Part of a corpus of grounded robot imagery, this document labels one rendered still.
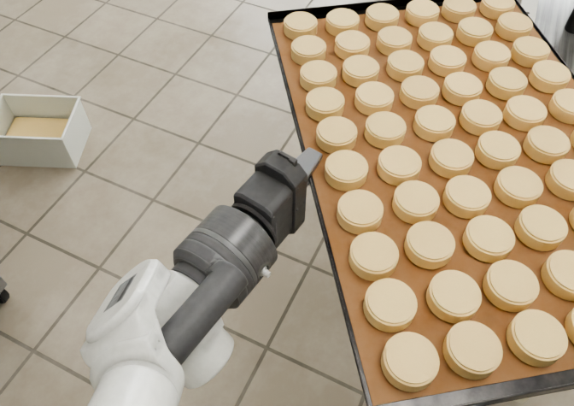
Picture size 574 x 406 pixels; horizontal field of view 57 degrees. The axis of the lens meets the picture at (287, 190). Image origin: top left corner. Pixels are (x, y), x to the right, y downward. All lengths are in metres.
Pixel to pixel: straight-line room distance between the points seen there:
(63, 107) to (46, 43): 0.60
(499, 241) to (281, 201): 0.23
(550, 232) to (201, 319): 0.37
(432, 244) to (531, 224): 0.11
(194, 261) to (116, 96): 1.83
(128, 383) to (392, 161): 0.37
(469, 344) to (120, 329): 0.30
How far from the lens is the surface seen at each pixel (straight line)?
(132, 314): 0.45
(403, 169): 0.62
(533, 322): 0.55
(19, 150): 2.10
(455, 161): 0.64
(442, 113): 0.69
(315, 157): 0.63
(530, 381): 0.55
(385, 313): 0.52
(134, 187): 1.96
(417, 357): 0.51
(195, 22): 2.64
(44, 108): 2.21
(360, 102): 0.69
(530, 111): 0.73
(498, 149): 0.67
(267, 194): 0.55
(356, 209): 0.57
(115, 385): 0.43
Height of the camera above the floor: 1.48
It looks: 52 degrees down
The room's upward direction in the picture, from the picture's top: straight up
